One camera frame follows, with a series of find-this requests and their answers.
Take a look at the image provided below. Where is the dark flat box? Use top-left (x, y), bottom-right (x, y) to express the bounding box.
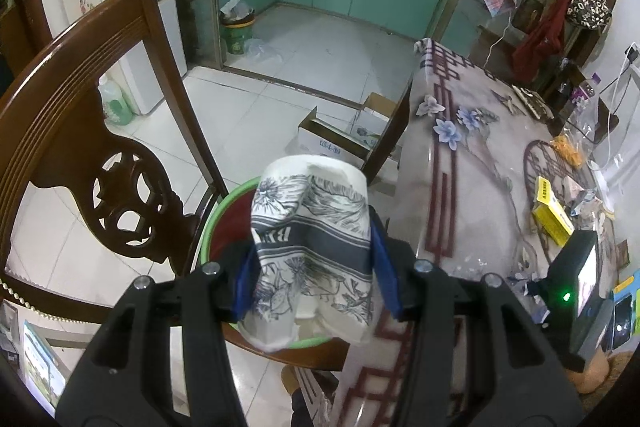
top-left (510, 84), bottom-right (551, 118)

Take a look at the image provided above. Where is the long yellow box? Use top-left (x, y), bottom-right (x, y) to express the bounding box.
top-left (531, 176), bottom-right (576, 245)

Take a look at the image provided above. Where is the open cardboard box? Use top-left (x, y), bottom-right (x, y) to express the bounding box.
top-left (297, 92), bottom-right (401, 185)

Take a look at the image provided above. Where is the carved wooden chair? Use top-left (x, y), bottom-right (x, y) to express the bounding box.
top-left (0, 0), bottom-right (351, 373)

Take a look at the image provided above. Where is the brown handbag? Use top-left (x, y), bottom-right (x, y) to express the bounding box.
top-left (512, 0), bottom-right (543, 32)

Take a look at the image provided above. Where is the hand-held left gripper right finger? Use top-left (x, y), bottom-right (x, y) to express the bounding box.
top-left (367, 207), bottom-right (583, 427)

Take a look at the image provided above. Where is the person's right hand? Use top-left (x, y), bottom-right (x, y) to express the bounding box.
top-left (575, 352), bottom-right (631, 395)

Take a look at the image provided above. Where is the dark wooden chair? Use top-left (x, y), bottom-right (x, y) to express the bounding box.
top-left (547, 62), bottom-right (606, 138)

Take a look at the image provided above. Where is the red basin with green rim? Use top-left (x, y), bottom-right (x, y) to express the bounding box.
top-left (199, 178), bottom-right (351, 352)

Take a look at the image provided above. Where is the yellow and blue box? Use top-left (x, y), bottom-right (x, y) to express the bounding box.
top-left (612, 271), bottom-right (640, 308)

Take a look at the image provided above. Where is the green waste bin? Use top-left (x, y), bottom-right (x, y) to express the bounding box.
top-left (219, 0), bottom-right (257, 56)

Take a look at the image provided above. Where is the clear bottle with purple cap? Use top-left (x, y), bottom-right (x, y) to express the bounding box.
top-left (570, 73), bottom-right (601, 118)

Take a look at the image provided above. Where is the red garment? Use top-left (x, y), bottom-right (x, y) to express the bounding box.
top-left (512, 0), bottom-right (576, 82)

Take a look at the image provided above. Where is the clear zip bag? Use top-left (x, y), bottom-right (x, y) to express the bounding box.
top-left (565, 94), bottom-right (621, 148)

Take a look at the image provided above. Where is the silver foil wrapper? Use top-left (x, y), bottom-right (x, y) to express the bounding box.
top-left (570, 189), bottom-right (598, 212)

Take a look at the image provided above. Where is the white desk lamp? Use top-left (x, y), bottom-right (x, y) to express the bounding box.
top-left (587, 67), bottom-right (640, 208)

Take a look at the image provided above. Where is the printed booklet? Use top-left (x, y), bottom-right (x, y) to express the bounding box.
top-left (20, 319), bottom-right (68, 413)

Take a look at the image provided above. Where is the letter print bag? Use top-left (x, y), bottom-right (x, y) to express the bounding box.
top-left (565, 0), bottom-right (612, 30)

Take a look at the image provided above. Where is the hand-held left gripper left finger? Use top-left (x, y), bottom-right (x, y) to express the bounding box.
top-left (55, 239), bottom-right (261, 427)

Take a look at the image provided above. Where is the green detergent bottle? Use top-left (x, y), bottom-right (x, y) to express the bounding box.
top-left (97, 74), bottom-right (135, 128)

